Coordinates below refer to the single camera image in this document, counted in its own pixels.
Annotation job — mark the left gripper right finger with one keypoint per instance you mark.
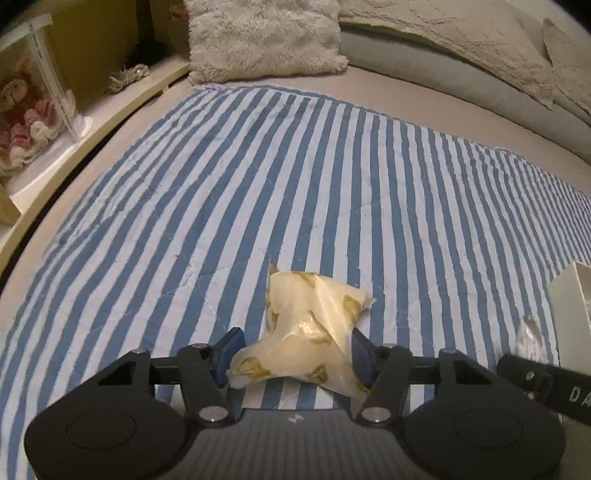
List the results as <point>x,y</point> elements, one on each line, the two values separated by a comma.
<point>385,372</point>

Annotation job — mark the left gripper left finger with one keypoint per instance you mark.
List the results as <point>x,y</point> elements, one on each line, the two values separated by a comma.
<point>203,370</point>

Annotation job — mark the yellow patterned white packet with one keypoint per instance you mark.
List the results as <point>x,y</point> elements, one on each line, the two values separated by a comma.
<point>309,332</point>

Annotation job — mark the clear round pastry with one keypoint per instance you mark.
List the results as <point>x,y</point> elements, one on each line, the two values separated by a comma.
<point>530,343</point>

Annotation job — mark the white cardboard box tray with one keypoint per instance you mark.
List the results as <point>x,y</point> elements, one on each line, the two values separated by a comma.
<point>569,295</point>

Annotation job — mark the blue white striped cloth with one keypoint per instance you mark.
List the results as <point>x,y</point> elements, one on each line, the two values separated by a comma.
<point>456,241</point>

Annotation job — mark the wooden bedside shelf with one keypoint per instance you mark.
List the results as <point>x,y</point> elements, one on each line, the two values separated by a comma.
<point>71,73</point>

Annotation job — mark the grey folded duvet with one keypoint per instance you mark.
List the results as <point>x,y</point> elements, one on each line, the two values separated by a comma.
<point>417,63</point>

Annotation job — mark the small figurine on shelf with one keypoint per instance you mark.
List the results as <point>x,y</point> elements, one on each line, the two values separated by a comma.
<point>119,80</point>

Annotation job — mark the right beige quilted pillow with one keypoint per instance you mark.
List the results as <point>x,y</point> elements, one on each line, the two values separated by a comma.
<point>571,65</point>

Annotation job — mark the beige quilted pillow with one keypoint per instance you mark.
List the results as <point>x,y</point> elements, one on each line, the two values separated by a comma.
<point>571,65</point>
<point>484,33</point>

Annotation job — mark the left beige quilted pillow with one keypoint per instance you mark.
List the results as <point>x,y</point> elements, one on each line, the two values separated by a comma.
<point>484,33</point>

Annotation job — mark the fluffy white cushion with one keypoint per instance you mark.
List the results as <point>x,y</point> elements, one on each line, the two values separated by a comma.
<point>245,40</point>

